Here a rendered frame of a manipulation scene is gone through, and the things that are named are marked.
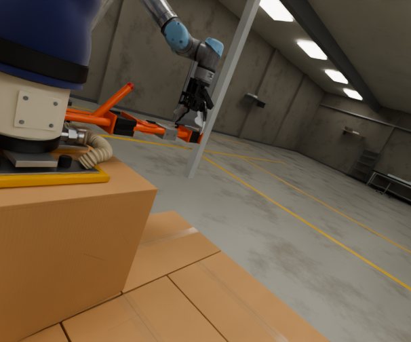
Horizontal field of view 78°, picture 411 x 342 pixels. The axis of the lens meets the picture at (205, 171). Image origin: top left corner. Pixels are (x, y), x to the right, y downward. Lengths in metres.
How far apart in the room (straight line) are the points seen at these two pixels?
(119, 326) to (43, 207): 0.46
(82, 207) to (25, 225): 0.11
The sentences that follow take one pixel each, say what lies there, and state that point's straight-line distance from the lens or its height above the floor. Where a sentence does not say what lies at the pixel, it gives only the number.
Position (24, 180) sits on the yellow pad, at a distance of 0.63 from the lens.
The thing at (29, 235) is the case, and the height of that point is 0.86.
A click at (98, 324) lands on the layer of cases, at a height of 0.54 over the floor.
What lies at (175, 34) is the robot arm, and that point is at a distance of 0.92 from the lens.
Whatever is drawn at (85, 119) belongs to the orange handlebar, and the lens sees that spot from 0.76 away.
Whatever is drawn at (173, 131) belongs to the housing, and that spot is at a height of 1.08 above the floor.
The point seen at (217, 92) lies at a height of 1.33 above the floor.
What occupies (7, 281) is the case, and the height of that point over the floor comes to 0.76.
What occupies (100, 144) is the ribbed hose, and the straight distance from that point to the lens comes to 0.75.
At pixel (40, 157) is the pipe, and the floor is 1.00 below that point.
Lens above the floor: 1.25
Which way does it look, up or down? 16 degrees down
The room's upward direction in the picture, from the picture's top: 22 degrees clockwise
